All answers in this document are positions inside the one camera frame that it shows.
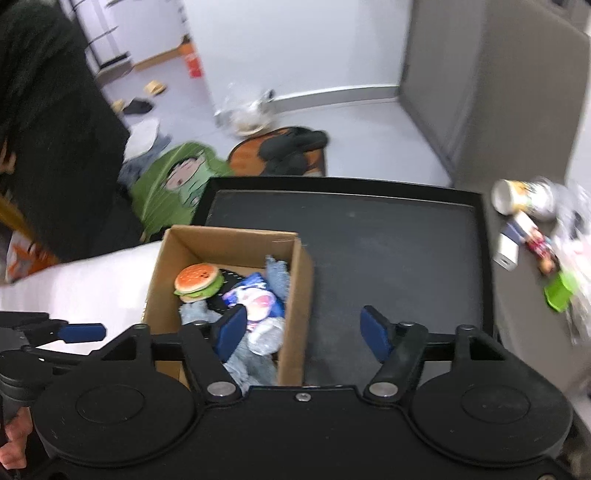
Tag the white printed can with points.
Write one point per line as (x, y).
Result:
(521, 196)

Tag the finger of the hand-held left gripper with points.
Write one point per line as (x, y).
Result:
(83, 333)

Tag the white charger block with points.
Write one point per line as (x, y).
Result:
(505, 254)

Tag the hamburger plush toy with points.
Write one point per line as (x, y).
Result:
(198, 279)

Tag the clear plastic bag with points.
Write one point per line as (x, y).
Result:
(577, 221)

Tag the brown hair doll figure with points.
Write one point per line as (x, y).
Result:
(549, 265)

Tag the green plastic container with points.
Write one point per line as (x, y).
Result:
(561, 290)

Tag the black slipper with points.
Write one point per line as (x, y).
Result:
(137, 107)

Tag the pink hat doll figure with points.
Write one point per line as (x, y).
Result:
(538, 242)

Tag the light blue fuzzy cloth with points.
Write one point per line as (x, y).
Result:
(254, 371)

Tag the person's left hand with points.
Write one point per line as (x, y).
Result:
(16, 438)

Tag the plastic bag with bowl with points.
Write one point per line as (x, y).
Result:
(244, 113)

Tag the green cartoon cushion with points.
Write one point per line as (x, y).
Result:
(180, 189)

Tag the blue towel cloth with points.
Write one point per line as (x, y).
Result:
(279, 281)

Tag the small white lavender box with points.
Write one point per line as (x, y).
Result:
(521, 226)

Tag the wooden slipper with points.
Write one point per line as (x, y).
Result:
(154, 87)

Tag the white floor rug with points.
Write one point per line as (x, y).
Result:
(143, 134)

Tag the brown cardboard box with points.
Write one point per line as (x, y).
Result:
(295, 323)

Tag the blue floor cloth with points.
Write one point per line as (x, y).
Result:
(138, 166)

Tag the black tray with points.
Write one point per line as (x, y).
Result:
(392, 258)

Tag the blue tissue packet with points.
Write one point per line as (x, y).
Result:
(256, 300)

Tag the orange box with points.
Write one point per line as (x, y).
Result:
(193, 60)

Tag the black framed glass door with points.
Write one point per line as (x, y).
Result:
(104, 41)

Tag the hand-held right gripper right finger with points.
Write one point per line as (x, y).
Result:
(375, 332)

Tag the person's black clothing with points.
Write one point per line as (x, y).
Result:
(51, 115)

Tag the orange floor mat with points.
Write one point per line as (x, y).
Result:
(244, 157)

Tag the grey partition panel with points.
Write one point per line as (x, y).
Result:
(485, 92)

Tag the black cloth on floor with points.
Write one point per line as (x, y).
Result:
(291, 147)

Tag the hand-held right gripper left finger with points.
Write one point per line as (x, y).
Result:
(232, 330)

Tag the black stitched glove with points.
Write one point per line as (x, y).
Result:
(226, 281)

